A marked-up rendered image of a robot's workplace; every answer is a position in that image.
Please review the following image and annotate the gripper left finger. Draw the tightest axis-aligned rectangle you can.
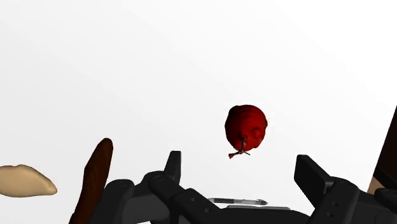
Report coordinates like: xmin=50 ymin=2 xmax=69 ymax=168
xmin=89 ymin=150 xmax=224 ymax=224

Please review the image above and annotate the dark brown elongated bread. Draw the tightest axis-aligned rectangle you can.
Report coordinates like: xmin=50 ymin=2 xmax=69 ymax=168
xmin=68 ymin=137 xmax=114 ymax=224

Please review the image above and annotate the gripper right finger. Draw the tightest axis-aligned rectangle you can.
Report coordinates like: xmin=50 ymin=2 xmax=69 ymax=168
xmin=293 ymin=154 xmax=397 ymax=224

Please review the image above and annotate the dark brown wooden furniture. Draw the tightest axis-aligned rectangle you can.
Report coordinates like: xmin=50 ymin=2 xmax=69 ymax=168
xmin=367 ymin=105 xmax=397 ymax=195

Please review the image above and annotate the red apple with stem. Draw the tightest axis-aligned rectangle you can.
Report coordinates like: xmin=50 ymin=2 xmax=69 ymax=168
xmin=224 ymin=104 xmax=268 ymax=160

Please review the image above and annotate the grey pen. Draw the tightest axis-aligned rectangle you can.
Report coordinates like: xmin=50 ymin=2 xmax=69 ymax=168
xmin=207 ymin=197 xmax=268 ymax=206

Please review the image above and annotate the beige rounded bread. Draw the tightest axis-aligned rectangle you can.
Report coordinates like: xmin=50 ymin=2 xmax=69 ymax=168
xmin=0 ymin=164 xmax=58 ymax=199

